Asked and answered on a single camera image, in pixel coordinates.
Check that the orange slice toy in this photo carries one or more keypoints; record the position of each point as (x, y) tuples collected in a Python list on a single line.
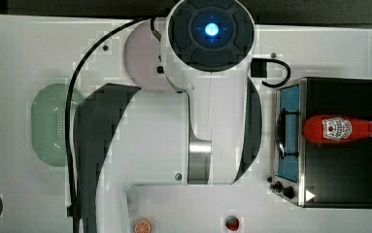
[(143, 226)]

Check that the strawberry toy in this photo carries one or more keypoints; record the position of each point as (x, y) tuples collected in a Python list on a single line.
[(232, 223)]

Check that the red plush ketchup bottle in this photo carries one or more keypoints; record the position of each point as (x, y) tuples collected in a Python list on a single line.
[(336, 129)]

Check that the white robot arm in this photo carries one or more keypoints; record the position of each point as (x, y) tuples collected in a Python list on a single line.
[(205, 129)]

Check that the green oval colander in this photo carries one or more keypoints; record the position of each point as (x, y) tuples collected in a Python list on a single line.
[(48, 124)]

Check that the black toaster oven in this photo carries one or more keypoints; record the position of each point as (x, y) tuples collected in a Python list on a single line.
[(313, 173)]

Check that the lilac round plate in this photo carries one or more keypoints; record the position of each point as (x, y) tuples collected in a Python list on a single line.
[(141, 58)]

